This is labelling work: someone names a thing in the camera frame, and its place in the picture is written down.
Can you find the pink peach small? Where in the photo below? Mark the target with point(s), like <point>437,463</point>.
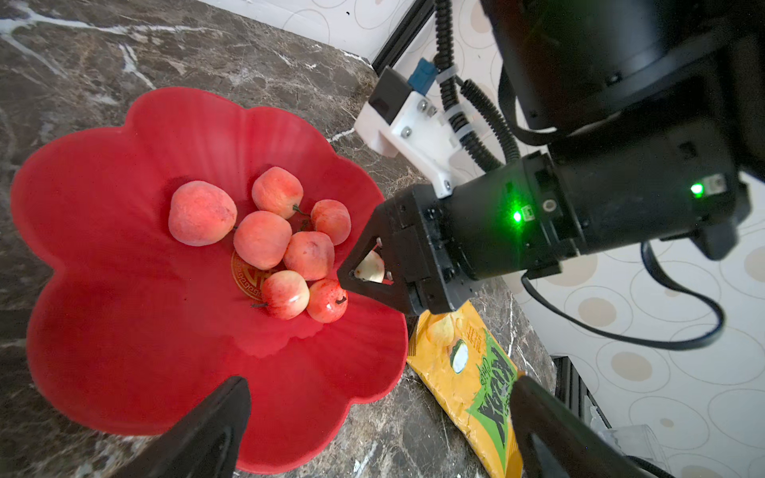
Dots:
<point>371,269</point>

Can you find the yellow snack bag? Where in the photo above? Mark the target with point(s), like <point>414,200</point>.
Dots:
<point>471,377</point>

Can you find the red flower-shaped fruit bowl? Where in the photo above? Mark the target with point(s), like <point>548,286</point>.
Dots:
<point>135,329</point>

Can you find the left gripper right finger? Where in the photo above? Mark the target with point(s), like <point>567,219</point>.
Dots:
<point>553,442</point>

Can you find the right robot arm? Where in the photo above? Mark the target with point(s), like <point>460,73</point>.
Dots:
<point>615,123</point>

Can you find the pink peach bottom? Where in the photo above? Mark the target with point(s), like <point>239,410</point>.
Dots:
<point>285,295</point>

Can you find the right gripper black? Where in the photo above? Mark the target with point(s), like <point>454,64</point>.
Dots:
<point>420,253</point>

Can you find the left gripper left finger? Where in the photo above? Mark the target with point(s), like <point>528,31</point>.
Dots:
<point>205,443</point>

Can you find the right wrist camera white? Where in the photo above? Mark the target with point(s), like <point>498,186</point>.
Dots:
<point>398,119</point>

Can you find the pink peach top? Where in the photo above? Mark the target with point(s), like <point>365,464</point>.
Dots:
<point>201,214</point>

